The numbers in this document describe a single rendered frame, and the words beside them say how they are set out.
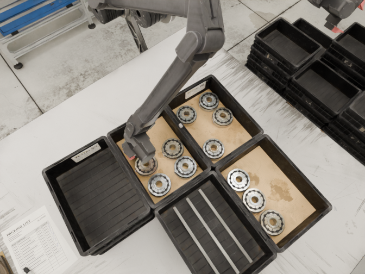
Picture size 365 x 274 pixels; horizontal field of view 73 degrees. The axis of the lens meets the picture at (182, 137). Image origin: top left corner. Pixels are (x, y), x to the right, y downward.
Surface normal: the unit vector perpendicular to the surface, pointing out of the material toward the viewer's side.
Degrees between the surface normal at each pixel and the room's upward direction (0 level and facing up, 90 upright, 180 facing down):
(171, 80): 62
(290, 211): 0
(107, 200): 0
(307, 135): 0
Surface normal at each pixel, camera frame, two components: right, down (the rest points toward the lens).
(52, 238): 0.01, -0.41
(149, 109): -0.63, 0.36
